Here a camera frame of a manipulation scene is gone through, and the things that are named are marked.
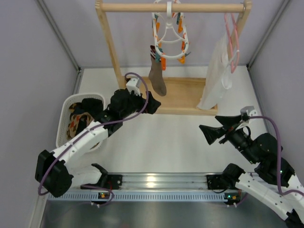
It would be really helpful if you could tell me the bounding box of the brown striped beige sock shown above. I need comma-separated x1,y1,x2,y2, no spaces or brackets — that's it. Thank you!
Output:
148,45,167,96

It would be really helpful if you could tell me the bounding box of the brown argyle sock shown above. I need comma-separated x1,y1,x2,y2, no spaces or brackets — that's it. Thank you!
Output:
66,112,94,140

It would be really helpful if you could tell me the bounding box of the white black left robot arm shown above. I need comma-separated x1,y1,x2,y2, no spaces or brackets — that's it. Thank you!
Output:
35,89,161,197

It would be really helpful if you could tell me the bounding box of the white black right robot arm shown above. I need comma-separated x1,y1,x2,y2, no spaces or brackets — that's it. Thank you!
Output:
199,111,304,228

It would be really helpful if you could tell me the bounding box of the pink clothes hanger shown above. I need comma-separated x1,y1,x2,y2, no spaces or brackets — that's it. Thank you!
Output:
224,13,240,74

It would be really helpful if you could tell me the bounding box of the white round clip hanger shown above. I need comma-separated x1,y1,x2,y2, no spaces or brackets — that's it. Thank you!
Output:
151,11,190,70

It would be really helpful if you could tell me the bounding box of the wooden clothes rack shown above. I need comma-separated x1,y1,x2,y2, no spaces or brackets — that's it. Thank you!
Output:
95,0,252,115

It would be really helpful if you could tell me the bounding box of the white hanging cloth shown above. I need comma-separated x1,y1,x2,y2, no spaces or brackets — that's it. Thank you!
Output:
197,35,232,110

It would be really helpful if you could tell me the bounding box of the tan black argyle sock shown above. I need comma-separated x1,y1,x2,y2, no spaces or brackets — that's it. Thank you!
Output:
68,102,82,113

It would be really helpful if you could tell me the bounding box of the white perforated plastic basket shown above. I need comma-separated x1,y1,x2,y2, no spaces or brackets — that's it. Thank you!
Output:
56,93,106,148

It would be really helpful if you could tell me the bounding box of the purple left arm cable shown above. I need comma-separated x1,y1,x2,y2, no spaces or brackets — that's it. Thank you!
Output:
38,72,150,206

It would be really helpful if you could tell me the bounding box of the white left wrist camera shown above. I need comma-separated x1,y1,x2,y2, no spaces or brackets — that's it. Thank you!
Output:
126,78,141,96

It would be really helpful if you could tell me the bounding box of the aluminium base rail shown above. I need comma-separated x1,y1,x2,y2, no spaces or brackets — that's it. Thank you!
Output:
47,173,246,204

